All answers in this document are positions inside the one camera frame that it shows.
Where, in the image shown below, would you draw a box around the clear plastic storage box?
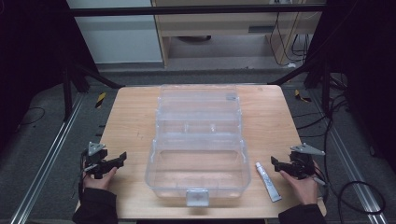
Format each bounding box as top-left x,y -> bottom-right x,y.
144,83 -> 252,208

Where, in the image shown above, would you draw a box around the thin black floor cable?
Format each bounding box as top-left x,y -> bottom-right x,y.
18,106 -> 47,127

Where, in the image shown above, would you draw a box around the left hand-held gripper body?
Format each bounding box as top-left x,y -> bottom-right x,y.
81,141 -> 108,180

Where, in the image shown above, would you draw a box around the person's right hand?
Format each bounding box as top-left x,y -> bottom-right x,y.
278,169 -> 319,206

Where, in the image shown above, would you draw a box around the black floor cables bundle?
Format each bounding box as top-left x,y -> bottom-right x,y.
291,73 -> 351,139

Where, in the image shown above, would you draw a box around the yellow black striped tape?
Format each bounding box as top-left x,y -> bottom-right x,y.
293,89 -> 313,104
94,91 -> 107,109

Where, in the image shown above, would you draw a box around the aluminium floor rail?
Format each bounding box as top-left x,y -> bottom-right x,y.
8,92 -> 86,224
310,90 -> 389,224

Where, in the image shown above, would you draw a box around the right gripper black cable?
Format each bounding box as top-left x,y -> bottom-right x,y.
312,169 -> 388,224

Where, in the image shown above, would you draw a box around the black horizontal frame bar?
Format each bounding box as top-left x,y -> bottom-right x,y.
68,3 -> 327,18

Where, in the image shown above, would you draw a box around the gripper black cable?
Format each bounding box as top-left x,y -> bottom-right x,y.
312,169 -> 388,224
78,148 -> 90,200

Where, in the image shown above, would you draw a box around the black metal stand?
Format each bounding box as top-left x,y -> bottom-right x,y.
61,55 -> 126,123
267,52 -> 332,117

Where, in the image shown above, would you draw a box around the white cabinet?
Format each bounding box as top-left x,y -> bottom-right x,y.
66,0 -> 163,65

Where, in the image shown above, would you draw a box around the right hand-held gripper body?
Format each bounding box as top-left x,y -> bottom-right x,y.
289,142 -> 326,181

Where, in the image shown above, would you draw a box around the person's left hand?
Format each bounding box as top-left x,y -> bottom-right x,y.
82,166 -> 119,191

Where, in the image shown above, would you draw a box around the white grey tube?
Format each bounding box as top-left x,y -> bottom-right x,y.
255,161 -> 283,203

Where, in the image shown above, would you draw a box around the black cables under desk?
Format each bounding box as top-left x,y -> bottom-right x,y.
268,11 -> 313,68

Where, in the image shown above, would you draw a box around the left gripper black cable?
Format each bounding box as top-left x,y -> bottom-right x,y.
78,148 -> 90,200

